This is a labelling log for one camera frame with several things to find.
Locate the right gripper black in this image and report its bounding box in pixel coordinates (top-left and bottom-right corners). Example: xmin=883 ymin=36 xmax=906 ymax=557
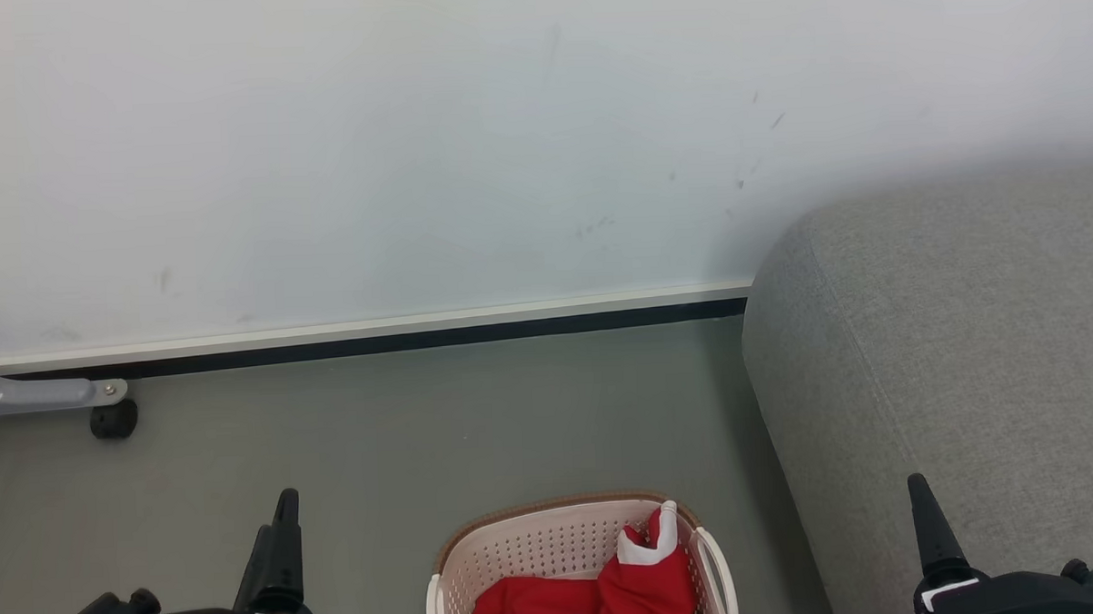
xmin=907 ymin=467 xmax=1093 ymax=614

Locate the red garment with striped trim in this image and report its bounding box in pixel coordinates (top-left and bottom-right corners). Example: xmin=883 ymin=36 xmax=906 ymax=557
xmin=468 ymin=572 xmax=605 ymax=614

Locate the red garment with white cuff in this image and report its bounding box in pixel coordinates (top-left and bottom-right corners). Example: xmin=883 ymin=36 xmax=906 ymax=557
xmin=594 ymin=499 xmax=701 ymax=614

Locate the grey fabric sofa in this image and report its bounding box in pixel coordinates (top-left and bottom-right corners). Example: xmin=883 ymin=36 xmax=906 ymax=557
xmin=735 ymin=156 xmax=1093 ymax=614

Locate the black caster wheel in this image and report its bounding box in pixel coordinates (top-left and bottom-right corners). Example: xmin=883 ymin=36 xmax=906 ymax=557
xmin=89 ymin=399 xmax=140 ymax=442

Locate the white and black baseboard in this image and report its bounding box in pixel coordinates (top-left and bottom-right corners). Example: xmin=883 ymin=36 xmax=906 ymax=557
xmin=0 ymin=280 xmax=754 ymax=381

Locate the cream perforated laundry basket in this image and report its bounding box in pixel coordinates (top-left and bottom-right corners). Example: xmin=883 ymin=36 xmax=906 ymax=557
xmin=422 ymin=488 xmax=740 ymax=614

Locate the grey metal stand leg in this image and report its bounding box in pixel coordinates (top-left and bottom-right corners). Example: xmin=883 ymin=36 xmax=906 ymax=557
xmin=0 ymin=353 xmax=131 ymax=420

